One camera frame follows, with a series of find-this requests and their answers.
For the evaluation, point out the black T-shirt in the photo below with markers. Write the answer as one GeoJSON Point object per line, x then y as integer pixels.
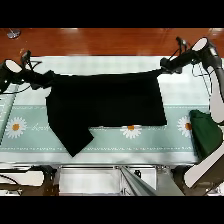
{"type": "Point", "coordinates": [106, 100]}

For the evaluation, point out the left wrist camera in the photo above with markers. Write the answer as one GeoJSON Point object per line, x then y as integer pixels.
{"type": "Point", "coordinates": [26, 57]}

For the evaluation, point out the silver frame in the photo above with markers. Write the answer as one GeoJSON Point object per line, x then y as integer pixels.
{"type": "Point", "coordinates": [133, 181]}

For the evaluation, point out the dark green garment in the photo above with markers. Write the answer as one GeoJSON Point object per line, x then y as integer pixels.
{"type": "Point", "coordinates": [206, 133]}

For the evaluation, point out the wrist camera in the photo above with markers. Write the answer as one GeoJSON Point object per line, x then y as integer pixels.
{"type": "Point", "coordinates": [181, 42]}
{"type": "Point", "coordinates": [26, 57]}

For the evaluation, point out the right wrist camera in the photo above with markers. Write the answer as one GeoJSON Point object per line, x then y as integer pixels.
{"type": "Point", "coordinates": [181, 42]}

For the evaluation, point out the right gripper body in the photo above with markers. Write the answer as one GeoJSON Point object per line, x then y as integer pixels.
{"type": "Point", "coordinates": [169, 65]}

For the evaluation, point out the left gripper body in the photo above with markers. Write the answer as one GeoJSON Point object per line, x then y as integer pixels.
{"type": "Point", "coordinates": [42, 80]}

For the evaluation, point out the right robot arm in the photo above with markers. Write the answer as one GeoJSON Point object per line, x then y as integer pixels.
{"type": "Point", "coordinates": [216, 65]}

